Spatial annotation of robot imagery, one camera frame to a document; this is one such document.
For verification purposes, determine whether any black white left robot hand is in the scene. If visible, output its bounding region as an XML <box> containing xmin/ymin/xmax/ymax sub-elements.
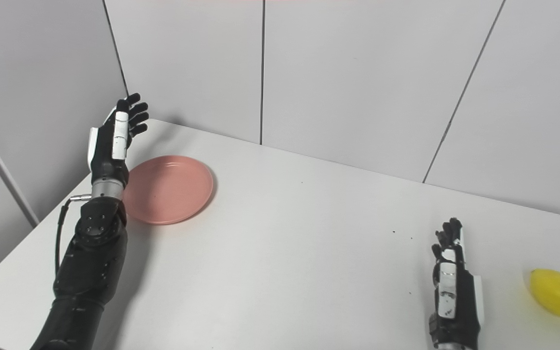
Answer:
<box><xmin>87</xmin><ymin>93</ymin><xmax>150</xmax><ymax>188</ymax></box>

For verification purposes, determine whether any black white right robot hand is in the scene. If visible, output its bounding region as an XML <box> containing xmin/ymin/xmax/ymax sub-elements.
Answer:
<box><xmin>428</xmin><ymin>217</ymin><xmax>485</xmax><ymax>350</ymax></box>

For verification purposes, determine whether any pink round plate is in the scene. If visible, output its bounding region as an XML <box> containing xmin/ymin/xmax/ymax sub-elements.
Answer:
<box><xmin>122</xmin><ymin>155</ymin><xmax>214</xmax><ymax>226</ymax></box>

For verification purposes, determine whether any yellow lemon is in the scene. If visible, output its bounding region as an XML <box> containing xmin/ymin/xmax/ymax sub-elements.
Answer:
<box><xmin>527</xmin><ymin>268</ymin><xmax>560</xmax><ymax>319</ymax></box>

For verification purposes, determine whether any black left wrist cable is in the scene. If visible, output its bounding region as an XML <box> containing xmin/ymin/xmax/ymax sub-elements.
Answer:
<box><xmin>54</xmin><ymin>193</ymin><xmax>92</xmax><ymax>279</ymax></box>

